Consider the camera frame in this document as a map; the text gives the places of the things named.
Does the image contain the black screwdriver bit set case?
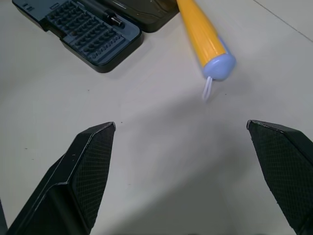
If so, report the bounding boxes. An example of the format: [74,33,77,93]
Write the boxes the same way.
[11,0,181,73]

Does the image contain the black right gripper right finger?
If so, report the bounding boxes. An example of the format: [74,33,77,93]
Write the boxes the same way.
[246,119,313,235]

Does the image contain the yellow tube with blue cap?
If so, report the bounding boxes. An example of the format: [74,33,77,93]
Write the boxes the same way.
[176,0,237,103]

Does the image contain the black screwdriver handle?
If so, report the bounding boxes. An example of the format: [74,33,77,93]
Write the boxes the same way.
[84,0,126,28]

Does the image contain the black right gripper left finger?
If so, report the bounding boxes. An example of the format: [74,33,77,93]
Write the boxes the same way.
[6,121,116,235]

